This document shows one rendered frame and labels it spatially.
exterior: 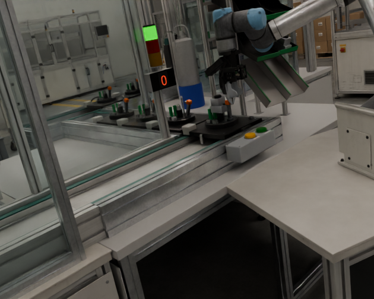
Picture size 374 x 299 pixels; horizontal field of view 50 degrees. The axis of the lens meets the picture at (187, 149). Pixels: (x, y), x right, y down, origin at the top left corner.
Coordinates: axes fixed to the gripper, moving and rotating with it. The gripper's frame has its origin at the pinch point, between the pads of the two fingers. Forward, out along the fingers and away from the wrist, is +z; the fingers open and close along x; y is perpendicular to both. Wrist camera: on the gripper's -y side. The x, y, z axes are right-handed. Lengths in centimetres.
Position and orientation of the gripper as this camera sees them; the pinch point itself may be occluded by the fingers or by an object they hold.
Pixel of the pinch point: (230, 101)
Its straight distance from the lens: 163.3
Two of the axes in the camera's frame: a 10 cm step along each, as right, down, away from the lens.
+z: 1.7, 9.4, 3.0
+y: 6.8, 1.0, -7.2
